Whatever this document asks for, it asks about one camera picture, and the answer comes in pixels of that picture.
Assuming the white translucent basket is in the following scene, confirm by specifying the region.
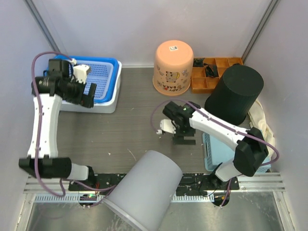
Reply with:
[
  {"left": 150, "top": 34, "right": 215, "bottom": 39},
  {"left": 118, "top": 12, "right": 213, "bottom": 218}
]
[{"left": 77, "top": 60, "right": 114, "bottom": 103}]

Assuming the white plastic tub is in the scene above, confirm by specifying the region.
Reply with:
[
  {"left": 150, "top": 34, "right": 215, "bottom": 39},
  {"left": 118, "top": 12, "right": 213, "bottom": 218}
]
[{"left": 60, "top": 61, "right": 122, "bottom": 114}]

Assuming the blue plastic basket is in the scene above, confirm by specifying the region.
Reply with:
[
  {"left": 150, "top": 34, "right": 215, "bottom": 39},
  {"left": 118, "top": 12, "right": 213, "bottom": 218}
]
[{"left": 54, "top": 55, "right": 120, "bottom": 104}]

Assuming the light blue perforated basket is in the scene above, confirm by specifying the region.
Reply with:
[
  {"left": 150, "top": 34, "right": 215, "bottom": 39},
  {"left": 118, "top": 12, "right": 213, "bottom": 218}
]
[{"left": 202, "top": 131, "right": 271, "bottom": 174}]

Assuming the orange plastic container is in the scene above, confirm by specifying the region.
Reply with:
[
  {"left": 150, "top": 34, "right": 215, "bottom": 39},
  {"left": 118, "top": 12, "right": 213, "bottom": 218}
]
[{"left": 153, "top": 40, "right": 194, "bottom": 96}]

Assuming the large black container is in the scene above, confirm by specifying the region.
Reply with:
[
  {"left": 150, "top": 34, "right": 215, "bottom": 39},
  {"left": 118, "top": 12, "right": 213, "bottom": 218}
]
[{"left": 205, "top": 64, "right": 264, "bottom": 126}]

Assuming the grey plastic container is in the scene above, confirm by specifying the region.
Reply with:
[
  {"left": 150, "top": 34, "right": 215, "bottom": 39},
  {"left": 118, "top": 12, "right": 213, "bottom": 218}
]
[{"left": 103, "top": 150, "right": 183, "bottom": 231}]

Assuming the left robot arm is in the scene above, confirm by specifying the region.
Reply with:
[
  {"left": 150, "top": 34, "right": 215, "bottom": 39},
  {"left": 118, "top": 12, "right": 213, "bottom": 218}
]
[{"left": 18, "top": 59, "right": 96, "bottom": 191}]

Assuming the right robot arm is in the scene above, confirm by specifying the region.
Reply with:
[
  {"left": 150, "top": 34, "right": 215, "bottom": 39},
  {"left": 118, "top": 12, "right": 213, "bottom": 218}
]
[{"left": 160, "top": 101, "right": 269, "bottom": 190}]

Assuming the orange compartment tray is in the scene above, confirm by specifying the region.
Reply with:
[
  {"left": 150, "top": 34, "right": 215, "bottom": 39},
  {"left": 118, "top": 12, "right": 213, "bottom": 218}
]
[{"left": 191, "top": 57, "right": 243, "bottom": 94}]

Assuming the black part in tray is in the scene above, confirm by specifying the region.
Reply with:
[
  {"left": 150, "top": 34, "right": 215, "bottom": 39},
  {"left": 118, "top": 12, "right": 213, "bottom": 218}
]
[{"left": 193, "top": 58, "right": 204, "bottom": 68}]

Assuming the cream cloth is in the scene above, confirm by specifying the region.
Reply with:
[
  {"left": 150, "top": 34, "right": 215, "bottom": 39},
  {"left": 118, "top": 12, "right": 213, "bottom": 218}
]
[{"left": 248, "top": 99, "right": 276, "bottom": 147}]

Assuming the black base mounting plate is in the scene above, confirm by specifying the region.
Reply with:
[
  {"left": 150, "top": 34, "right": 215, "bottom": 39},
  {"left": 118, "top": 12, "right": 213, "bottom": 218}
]
[{"left": 84, "top": 173, "right": 240, "bottom": 196}]

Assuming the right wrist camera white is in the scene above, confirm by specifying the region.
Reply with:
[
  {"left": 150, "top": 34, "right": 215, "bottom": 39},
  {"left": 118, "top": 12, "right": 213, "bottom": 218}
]
[{"left": 156, "top": 119, "right": 176, "bottom": 135}]

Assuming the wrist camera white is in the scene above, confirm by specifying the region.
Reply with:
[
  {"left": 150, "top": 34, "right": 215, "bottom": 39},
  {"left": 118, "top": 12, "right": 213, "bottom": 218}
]
[
  {"left": 156, "top": 119, "right": 176, "bottom": 135},
  {"left": 73, "top": 64, "right": 91, "bottom": 84}
]

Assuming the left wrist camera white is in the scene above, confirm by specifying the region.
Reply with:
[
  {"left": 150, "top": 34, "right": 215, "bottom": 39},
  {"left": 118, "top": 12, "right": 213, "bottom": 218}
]
[{"left": 73, "top": 64, "right": 91, "bottom": 84}]

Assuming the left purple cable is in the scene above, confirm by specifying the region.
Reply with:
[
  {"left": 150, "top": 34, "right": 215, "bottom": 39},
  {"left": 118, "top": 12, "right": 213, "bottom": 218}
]
[{"left": 31, "top": 51, "right": 118, "bottom": 209}]

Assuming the aluminium rail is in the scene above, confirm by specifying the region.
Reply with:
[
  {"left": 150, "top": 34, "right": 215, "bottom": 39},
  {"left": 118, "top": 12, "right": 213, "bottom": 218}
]
[{"left": 24, "top": 173, "right": 285, "bottom": 204}]

